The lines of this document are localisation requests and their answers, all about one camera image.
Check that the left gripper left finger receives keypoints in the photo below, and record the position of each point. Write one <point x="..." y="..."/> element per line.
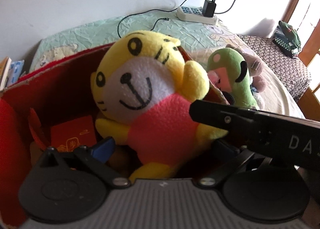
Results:
<point x="93" y="159"/>

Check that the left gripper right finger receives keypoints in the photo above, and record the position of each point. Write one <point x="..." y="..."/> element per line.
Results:
<point x="220" y="162"/>

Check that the yellow tiger plush toy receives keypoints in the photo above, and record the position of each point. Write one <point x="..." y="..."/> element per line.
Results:
<point x="143" y="88"/>

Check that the dusty pink plush toy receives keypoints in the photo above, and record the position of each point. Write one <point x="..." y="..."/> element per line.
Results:
<point x="255" y="69"/>

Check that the green plush toy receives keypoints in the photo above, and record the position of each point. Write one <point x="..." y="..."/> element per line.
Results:
<point x="228" y="71"/>

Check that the red booklet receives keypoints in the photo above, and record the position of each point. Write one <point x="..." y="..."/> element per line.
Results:
<point x="67" y="136"/>

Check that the patterned knit blanket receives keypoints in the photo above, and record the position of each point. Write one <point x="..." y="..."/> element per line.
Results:
<point x="291" y="72"/>

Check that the red cardboard box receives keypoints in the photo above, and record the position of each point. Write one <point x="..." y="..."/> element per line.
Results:
<point x="44" y="188"/>

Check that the folded green clothes pile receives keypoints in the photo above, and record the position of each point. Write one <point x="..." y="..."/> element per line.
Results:
<point x="287" y="40"/>

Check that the cartoon bear bed sheet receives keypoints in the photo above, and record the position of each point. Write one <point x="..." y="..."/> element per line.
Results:
<point x="198" y="40"/>

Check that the brown cardboard book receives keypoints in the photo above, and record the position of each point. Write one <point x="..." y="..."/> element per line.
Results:
<point x="4" y="70"/>

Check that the white power strip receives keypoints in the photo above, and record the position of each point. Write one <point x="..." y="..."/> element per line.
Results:
<point x="194" y="14"/>

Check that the black charger plug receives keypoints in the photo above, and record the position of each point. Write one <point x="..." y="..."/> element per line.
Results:
<point x="209" y="7"/>

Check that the wooden window frame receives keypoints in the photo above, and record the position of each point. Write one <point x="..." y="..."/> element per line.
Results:
<point x="303" y="15"/>

